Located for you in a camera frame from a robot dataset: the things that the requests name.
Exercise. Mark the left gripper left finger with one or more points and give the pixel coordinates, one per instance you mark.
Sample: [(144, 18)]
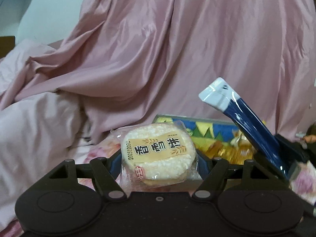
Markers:
[(102, 172)]

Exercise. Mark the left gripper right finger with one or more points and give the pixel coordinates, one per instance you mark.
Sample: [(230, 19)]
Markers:
[(217, 171)]

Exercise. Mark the dark blue snack stick packet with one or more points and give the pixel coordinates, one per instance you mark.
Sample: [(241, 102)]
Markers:
[(225, 99)]

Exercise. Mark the rice cracker packet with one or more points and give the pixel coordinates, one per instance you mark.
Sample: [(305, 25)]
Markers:
[(157, 155)]

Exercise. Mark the pale pink duvet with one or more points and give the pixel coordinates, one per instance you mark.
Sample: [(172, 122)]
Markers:
[(38, 122)]

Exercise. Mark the brown wooden headboard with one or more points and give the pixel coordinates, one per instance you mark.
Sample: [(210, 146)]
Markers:
[(7, 43)]

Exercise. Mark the pink satin curtain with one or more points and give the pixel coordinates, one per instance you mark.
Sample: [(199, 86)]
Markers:
[(130, 60)]

